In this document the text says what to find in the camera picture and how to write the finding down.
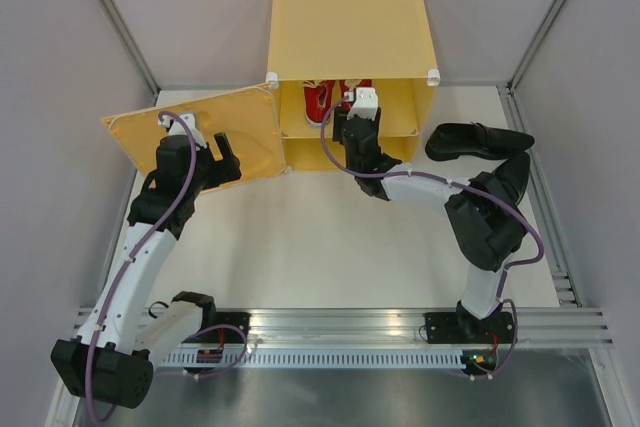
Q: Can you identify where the red canvas sneaker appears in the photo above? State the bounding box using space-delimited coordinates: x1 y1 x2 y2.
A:
339 79 373 110
301 80 335 128

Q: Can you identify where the yellow cabinet door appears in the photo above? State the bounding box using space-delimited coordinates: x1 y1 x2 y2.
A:
101 84 286 185

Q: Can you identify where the black patent loafer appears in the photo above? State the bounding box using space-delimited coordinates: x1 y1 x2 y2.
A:
424 123 535 162
492 152 531 205

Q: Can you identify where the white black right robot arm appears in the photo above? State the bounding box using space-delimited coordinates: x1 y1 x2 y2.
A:
332 106 535 343

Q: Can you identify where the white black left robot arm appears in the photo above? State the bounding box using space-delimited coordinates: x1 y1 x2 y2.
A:
51 133 241 409

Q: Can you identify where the yellow plastic shoe cabinet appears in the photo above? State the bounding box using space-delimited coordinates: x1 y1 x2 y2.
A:
265 0 441 172

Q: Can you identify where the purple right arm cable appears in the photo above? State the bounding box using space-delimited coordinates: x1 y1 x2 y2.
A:
319 91 546 383

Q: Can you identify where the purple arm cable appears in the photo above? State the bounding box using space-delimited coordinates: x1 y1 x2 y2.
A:
319 91 546 383
84 110 197 423

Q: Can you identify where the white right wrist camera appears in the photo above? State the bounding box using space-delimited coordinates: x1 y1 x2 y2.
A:
345 87 379 121

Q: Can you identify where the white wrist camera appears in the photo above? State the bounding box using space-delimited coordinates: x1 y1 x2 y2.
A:
158 111 207 147
345 87 379 121

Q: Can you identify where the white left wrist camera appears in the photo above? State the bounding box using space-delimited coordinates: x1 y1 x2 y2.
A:
158 111 207 147

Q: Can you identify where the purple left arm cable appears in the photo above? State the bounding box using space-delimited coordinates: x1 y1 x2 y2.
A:
84 110 197 423

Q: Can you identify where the right aluminium corner post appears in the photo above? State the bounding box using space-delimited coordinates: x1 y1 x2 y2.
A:
504 0 601 93

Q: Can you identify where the white slotted cable duct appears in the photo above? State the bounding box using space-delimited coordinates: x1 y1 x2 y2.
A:
161 347 465 370

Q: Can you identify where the aluminium corner frame post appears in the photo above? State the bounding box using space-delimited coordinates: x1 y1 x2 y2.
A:
97 0 160 98

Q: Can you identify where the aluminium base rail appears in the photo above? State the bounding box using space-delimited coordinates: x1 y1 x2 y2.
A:
64 306 616 348

